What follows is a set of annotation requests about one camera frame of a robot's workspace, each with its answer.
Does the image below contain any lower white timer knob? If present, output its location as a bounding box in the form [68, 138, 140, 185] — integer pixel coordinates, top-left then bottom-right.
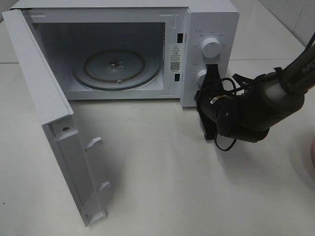
[196, 69, 207, 87]

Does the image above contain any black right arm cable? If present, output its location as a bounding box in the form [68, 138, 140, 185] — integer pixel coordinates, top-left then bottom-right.
[214, 73, 256, 152]

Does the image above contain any upper white power knob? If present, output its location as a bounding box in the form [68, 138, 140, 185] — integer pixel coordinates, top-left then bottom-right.
[201, 35, 222, 59]

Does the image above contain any pink round plate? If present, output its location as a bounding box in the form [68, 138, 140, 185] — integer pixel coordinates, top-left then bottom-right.
[311, 139, 315, 168]

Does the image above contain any white warning label sticker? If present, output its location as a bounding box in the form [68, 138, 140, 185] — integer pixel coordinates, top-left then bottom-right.
[168, 43, 183, 73]

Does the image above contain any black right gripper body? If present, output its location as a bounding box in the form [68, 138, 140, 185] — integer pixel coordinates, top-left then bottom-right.
[196, 83, 228, 140]

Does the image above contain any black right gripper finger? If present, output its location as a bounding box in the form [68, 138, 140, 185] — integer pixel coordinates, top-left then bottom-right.
[202, 64, 221, 86]

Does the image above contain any glass microwave turntable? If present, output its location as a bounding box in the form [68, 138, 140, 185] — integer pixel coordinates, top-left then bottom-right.
[72, 49, 162, 91]

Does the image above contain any white microwave oven body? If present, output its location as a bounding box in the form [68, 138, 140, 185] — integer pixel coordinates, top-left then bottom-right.
[8, 0, 239, 107]

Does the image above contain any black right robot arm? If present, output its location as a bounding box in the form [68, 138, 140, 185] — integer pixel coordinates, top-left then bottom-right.
[195, 37, 315, 143]

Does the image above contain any white microwave door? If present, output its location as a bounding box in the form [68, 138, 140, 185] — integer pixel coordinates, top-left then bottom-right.
[2, 9, 110, 226]

